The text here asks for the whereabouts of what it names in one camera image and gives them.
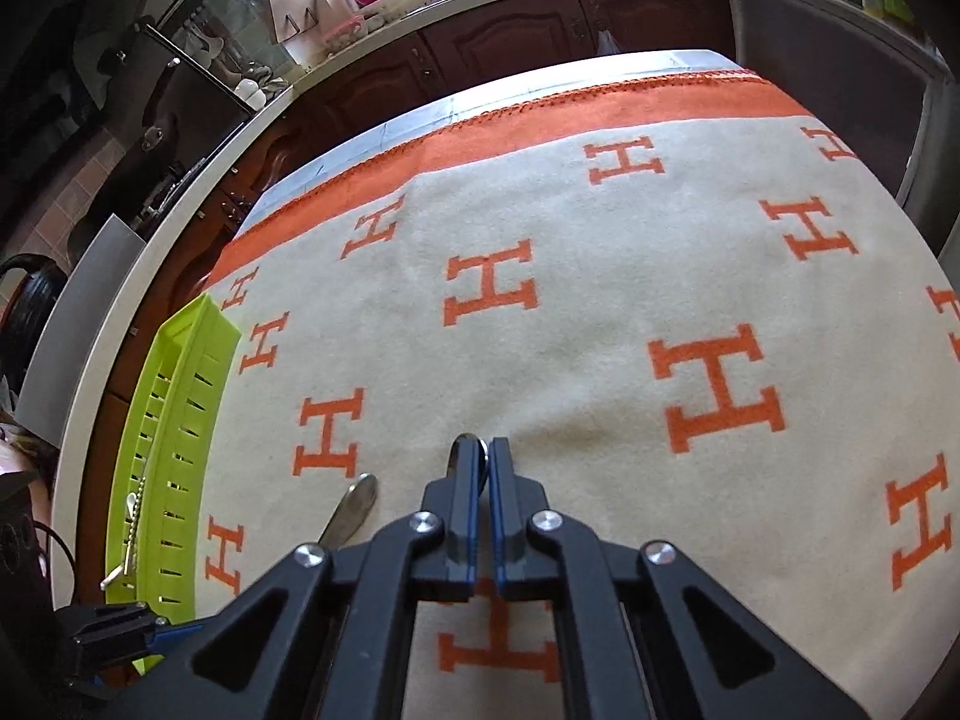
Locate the black device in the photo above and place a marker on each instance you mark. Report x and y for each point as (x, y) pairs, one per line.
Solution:
(19, 540)

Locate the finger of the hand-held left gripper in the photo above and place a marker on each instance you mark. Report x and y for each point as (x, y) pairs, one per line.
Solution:
(176, 634)

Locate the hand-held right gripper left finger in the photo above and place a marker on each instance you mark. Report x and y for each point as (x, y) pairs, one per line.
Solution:
(474, 525)

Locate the light blue tablecloth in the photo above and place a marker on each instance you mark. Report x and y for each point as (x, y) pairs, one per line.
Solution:
(697, 60)

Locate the orange and white printed blanket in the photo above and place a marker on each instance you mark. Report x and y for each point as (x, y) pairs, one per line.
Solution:
(600, 277)

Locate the wooden cutting board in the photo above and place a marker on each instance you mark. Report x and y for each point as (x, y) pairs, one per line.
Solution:
(296, 0)

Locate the steel fork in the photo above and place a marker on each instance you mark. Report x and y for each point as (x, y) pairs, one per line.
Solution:
(352, 510)

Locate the gas stove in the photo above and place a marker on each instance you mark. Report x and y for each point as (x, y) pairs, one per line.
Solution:
(172, 191)

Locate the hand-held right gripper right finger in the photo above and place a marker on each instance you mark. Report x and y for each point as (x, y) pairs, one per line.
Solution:
(496, 532)

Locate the grey steel appliance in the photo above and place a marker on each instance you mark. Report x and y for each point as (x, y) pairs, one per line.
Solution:
(825, 67)

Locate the stainless steel panel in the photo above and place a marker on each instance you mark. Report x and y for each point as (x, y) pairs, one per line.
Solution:
(82, 330)

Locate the hanging plastic bag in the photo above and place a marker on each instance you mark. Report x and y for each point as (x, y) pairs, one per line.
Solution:
(607, 43)

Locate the green plastic utensil tray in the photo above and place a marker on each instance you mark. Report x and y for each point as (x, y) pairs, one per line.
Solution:
(187, 360)

